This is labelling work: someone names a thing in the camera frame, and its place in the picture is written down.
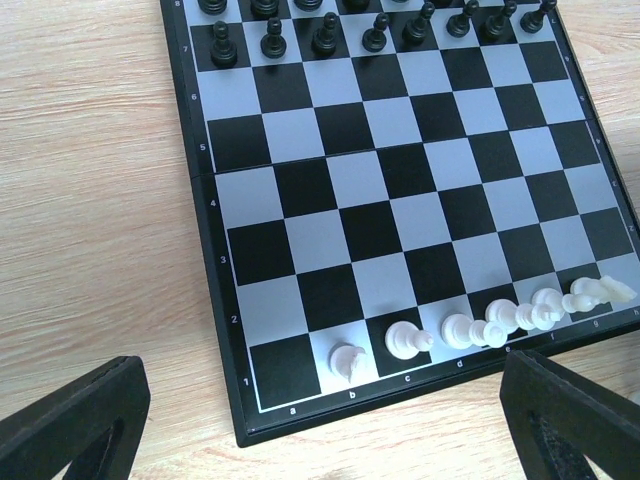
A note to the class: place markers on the black queen piece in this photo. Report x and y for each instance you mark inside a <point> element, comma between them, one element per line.
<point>356,5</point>

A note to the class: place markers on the white queen piece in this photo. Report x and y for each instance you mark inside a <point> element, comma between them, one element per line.
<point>461,332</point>

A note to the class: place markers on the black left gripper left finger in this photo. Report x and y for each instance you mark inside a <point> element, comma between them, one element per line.
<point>90,427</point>

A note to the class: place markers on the black rook piece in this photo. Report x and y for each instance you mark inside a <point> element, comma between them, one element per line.
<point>213,7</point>

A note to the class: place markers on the black pawn piece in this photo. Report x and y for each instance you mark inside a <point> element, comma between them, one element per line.
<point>533,21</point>
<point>223,51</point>
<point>374,38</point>
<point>273,44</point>
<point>324,41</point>
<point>495,25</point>
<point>458,25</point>
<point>415,28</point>

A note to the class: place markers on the white king piece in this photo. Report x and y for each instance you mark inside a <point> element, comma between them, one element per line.
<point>525,316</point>

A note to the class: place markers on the white bishop piece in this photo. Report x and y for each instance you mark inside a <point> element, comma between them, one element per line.
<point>404,340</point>
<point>567,303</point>

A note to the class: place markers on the black bishop piece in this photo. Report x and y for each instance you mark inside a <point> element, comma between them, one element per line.
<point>308,5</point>

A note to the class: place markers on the black knight piece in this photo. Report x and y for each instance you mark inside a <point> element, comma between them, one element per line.
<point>264,9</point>

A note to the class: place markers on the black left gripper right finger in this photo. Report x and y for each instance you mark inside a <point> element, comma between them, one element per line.
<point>560,422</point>

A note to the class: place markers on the white knight piece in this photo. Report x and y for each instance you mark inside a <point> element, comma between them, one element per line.
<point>605,289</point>
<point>346,361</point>

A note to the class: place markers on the black silver chess board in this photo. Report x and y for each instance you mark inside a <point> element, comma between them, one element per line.
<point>338,195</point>

